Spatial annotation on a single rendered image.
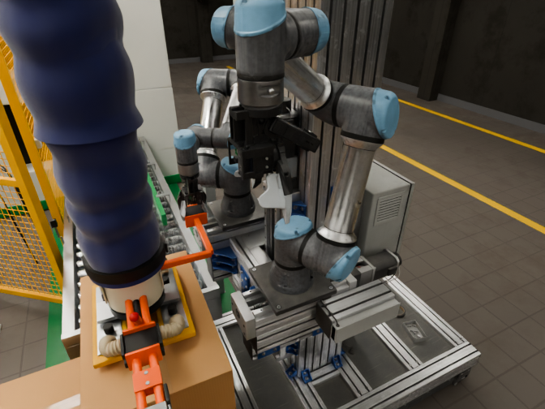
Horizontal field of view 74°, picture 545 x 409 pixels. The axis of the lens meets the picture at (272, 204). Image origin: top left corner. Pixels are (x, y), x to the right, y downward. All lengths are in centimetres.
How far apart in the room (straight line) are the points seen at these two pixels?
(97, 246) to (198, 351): 43
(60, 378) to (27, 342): 104
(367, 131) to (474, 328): 203
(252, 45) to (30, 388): 159
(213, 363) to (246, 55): 87
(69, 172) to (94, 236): 17
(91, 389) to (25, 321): 180
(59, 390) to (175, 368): 70
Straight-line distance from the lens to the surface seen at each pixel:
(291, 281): 117
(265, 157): 62
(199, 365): 117
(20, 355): 278
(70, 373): 181
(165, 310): 127
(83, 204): 97
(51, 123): 90
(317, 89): 94
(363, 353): 214
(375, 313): 131
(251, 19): 57
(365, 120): 95
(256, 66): 57
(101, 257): 105
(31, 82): 88
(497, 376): 259
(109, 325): 125
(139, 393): 97
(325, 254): 103
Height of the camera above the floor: 189
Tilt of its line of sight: 31 degrees down
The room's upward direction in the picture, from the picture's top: straight up
